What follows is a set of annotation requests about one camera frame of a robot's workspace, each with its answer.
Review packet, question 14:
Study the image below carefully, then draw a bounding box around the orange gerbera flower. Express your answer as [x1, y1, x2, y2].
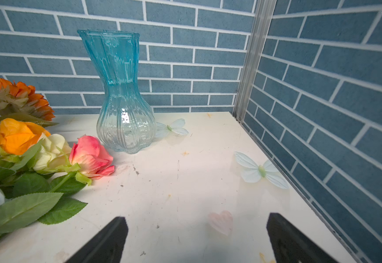
[0, 78, 55, 121]

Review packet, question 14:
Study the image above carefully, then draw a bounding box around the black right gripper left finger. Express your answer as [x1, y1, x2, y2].
[67, 217, 129, 263]

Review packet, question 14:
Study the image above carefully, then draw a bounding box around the white rose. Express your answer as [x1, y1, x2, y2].
[33, 133, 71, 174]

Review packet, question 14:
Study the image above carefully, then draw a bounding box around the orange rose on table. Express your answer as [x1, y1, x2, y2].
[0, 118, 51, 155]

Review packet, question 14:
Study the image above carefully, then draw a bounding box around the blue glass vase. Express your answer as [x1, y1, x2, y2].
[78, 30, 157, 154]

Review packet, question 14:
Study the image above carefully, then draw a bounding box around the pink rose small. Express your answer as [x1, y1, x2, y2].
[47, 135, 116, 195]

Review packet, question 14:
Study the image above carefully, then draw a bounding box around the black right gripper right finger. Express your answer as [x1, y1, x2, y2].
[266, 213, 337, 263]

